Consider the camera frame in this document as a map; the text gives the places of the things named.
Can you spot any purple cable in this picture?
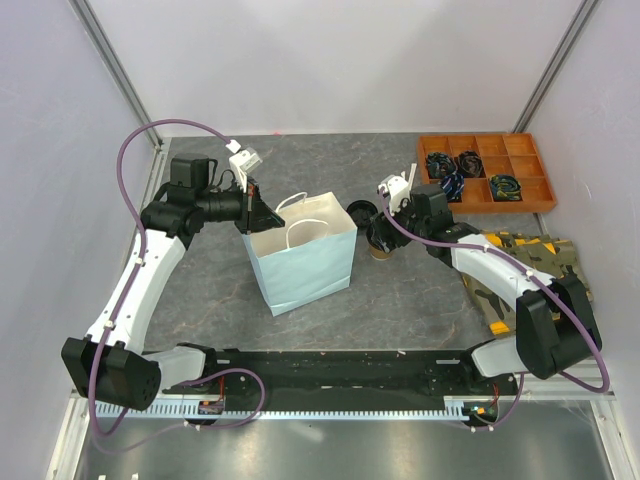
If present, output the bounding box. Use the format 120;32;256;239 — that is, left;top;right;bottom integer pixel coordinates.
380;187;611;431
89;118;266;454

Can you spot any dark blue rolled tie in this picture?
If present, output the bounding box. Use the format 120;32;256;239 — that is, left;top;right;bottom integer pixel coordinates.
426;152;457;179

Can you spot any brown paper coffee cup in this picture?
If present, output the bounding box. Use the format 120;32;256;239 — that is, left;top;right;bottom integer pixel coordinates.
369;240;395;261

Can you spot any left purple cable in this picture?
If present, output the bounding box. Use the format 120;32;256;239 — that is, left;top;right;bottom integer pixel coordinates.
89;118;266;454

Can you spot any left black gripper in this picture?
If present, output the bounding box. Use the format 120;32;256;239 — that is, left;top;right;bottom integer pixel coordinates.
197;177;285;236

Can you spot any orange compartment tray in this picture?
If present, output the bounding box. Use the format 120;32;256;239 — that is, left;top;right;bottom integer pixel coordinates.
416;133;557;214

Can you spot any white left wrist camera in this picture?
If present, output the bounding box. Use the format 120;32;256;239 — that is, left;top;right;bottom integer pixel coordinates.
226;139;262;192

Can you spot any slotted cable duct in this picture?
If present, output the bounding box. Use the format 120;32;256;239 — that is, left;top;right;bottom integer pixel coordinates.
126;399;471;422

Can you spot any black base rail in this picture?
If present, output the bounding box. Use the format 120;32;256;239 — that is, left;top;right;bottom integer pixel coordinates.
168;348;517;411

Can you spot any green yellow rolled tie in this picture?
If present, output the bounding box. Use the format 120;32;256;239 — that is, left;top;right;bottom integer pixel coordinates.
488;174;522;202

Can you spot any white and blue paper bag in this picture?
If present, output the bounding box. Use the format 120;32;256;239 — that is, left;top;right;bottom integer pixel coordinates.
243;192;358;316

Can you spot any white straw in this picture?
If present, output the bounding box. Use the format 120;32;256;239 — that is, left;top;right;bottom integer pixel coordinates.
407;163;417;188

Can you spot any camouflage folded cloth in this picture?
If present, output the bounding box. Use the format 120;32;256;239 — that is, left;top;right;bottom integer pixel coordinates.
461;231;594;337

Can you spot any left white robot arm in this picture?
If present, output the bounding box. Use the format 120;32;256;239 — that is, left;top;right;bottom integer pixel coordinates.
61;149;285;411

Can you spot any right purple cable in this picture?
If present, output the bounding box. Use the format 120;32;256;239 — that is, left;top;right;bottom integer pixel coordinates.
380;187;611;431

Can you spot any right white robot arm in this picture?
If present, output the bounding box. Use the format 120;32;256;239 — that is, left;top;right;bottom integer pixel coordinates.
368;176;609;394

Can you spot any blue striped rolled tie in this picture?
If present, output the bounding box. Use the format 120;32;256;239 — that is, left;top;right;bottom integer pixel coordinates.
439;172;465;202

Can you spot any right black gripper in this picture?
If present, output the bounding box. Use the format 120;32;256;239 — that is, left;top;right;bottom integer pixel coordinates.
370;192;429;255

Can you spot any black brown rolled tie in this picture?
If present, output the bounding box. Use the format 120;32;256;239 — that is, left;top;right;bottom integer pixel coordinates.
457;150;485;178

